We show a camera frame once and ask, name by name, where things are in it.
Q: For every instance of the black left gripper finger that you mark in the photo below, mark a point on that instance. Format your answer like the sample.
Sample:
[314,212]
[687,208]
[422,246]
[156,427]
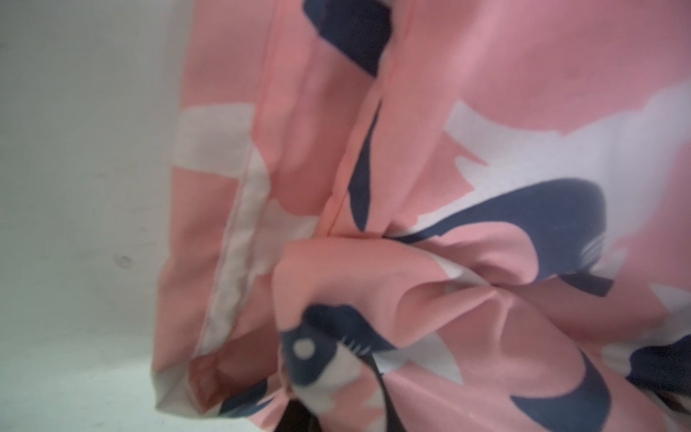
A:
[297,418]

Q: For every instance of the pink shark print garment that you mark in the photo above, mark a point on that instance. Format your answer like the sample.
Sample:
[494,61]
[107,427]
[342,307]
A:
[431,216]

